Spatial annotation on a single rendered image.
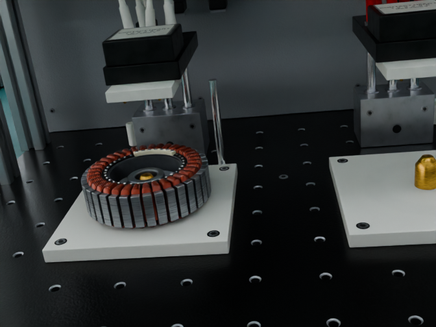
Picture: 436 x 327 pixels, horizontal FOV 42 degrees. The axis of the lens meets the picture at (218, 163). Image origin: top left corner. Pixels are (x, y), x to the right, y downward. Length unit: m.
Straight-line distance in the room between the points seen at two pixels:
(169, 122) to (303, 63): 0.20
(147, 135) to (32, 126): 0.17
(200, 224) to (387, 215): 0.15
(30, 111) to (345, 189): 0.40
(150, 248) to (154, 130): 0.20
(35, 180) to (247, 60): 0.29
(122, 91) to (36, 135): 0.25
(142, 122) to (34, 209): 0.15
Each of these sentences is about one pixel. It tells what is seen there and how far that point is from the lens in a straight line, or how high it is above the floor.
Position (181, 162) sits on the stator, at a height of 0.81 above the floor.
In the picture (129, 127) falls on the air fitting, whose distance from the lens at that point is 0.63.
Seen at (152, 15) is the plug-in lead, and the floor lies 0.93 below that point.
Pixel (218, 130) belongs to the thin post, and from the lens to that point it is 0.56.
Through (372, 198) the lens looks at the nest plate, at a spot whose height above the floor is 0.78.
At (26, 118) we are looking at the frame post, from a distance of 0.74.
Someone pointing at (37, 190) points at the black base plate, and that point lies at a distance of 0.62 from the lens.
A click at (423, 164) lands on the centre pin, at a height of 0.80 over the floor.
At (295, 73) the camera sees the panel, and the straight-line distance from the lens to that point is 0.72.
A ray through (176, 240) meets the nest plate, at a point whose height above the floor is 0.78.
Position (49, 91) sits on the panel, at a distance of 0.78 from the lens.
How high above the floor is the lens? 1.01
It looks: 23 degrees down
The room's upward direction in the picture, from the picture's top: 7 degrees counter-clockwise
